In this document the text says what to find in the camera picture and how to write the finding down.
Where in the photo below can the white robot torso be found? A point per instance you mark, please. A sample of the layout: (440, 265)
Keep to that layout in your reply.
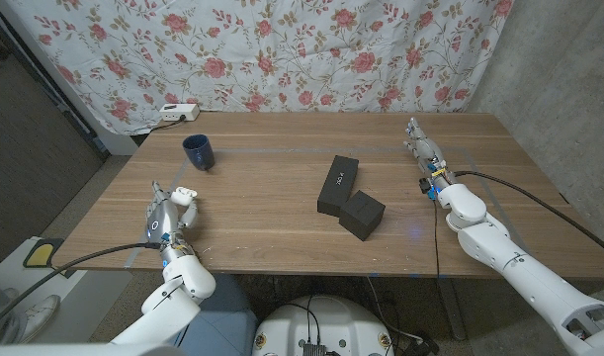
(326, 321)

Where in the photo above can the grey metal table leg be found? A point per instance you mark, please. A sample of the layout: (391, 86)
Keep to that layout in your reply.
(452, 311)

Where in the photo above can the floral backdrop cloth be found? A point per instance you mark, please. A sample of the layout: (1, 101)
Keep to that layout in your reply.
(282, 49)

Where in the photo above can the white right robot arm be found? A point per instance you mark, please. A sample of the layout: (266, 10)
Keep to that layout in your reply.
(529, 277)

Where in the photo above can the yellow black foot pedal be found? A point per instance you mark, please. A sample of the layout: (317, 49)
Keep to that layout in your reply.
(40, 254)

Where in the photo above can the white power strip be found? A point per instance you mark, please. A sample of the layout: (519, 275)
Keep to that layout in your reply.
(179, 112)

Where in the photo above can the white sneaker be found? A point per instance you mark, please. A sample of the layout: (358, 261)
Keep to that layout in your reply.
(39, 316)

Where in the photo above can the long black box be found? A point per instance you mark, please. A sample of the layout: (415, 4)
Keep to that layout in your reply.
(338, 183)

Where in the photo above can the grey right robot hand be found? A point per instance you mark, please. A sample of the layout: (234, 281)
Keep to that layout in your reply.
(427, 151)

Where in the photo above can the black plug adapter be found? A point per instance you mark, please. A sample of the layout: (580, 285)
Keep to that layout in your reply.
(422, 346)

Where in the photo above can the black cube box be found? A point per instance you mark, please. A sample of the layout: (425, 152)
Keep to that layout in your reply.
(363, 215)

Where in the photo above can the dark blue mug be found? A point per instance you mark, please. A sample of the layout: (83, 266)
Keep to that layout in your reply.
(198, 151)

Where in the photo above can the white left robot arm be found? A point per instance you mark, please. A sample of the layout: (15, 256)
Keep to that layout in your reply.
(173, 301)

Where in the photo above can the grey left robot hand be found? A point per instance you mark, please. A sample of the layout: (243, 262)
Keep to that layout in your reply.
(163, 222)

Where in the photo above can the white airpods case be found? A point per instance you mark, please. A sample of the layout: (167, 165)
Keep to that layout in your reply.
(183, 195)

